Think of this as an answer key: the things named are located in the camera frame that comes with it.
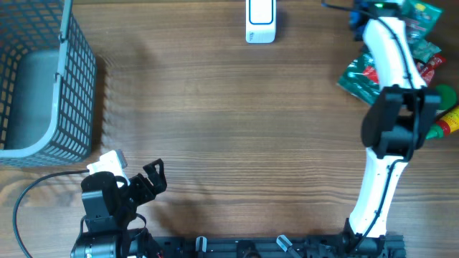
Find green snack bag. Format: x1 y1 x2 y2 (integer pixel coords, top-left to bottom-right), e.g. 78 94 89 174
338 0 443 105

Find red Nescafe coffee stick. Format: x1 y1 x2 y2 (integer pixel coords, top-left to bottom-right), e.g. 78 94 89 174
418 53 446 85

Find green-lid spice jar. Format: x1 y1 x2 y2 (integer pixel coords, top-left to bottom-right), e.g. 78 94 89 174
435 85 458 113

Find red sauce bottle green cap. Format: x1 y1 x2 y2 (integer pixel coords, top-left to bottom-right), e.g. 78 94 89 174
426 106 459 139

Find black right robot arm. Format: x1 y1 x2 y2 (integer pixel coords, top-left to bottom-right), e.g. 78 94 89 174
342 1 440 257

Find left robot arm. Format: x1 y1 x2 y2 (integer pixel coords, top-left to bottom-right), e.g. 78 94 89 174
70 159 167 258

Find white barcode scanner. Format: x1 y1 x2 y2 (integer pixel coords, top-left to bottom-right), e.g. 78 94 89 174
245 0 277 44

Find grey plastic mesh basket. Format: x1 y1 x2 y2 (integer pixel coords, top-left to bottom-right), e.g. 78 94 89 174
1 0 97 167

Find black right camera cable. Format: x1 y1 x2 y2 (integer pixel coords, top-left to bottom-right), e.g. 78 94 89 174
321 0 424 252

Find black camera cable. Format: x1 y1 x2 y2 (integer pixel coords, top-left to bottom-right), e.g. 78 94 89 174
321 0 424 252
12 169 90 258

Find black left camera cable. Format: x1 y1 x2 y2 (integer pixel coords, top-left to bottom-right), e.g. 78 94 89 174
12 169 90 258

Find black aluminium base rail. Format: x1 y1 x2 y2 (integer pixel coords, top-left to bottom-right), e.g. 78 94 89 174
151 234 407 258

